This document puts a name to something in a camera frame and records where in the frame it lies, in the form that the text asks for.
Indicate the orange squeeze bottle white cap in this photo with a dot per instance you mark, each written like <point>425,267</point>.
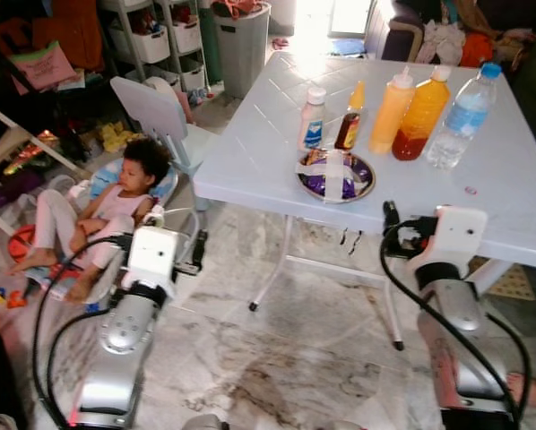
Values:
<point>391,116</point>

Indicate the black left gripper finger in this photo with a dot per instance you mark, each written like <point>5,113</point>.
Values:
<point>199,245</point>

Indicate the yellow toy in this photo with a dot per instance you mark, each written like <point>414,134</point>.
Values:
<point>117,136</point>

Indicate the small child in pink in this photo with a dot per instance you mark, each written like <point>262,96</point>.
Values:
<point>116,206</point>

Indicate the orange juice bottle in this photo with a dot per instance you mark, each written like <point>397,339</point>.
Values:
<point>422,116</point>

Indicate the clear water bottle blue cap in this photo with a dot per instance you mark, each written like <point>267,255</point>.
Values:
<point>461,125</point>

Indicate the pale plastic chair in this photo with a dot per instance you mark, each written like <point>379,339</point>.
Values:
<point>147,112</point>

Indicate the brown sauce bottle yellow cap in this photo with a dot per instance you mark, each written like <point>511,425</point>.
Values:
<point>347,133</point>

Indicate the shiny colourful foil bag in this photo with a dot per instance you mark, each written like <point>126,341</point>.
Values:
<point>35,154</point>

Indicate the white frame chair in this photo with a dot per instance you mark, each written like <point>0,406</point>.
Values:
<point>12,119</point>

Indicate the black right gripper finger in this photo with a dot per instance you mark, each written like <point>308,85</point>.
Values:
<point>391,217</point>

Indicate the white drawer storage trolley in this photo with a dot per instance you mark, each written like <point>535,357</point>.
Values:
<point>151,45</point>

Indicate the grey waste bin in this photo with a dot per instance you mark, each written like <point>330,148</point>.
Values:
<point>241,54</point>

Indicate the orange bag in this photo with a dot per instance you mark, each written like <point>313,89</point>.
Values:
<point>75,31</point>

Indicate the beige patterned floor mat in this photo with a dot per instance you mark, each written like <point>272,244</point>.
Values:
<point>516,285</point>

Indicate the pink bag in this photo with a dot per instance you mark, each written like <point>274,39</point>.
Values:
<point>42,64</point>

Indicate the orange cloth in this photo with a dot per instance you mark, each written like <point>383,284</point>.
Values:
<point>476,49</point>

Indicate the dark armchair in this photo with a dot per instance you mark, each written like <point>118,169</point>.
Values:
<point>398,40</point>

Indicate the baby bouncer seat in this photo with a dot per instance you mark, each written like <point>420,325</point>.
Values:
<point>102,172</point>

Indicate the small white bottle blue label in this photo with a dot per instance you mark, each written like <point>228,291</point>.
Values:
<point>313,125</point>

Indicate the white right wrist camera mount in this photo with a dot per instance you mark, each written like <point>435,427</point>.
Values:
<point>456,235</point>

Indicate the blue door mat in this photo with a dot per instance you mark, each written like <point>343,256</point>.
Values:
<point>347,45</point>

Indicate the bare-legged adult person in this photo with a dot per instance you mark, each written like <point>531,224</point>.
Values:
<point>530,392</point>

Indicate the white plastic folding table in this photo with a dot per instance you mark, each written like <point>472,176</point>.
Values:
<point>268,134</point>

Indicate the white cloth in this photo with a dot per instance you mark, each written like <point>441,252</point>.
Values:
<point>440,40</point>

